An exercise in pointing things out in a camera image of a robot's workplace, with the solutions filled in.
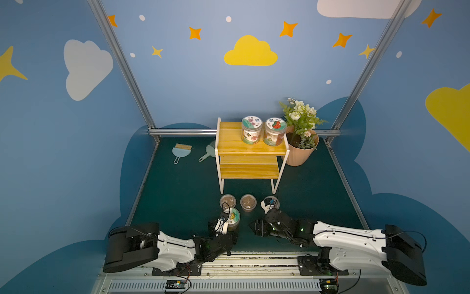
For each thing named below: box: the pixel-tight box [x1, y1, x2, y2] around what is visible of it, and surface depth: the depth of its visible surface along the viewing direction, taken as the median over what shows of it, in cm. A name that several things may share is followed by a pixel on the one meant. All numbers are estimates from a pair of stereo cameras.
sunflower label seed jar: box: [223, 207, 241, 232], surface depth 82 cm
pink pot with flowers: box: [279, 97, 329, 167], surface depth 97 cm
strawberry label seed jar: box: [263, 116, 288, 147], surface depth 71 cm
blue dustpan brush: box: [171, 143, 193, 165], surface depth 117 cm
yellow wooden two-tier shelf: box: [214, 117, 291, 195], surface depth 78 cm
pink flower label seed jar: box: [241, 115, 264, 145], surface depth 72 cm
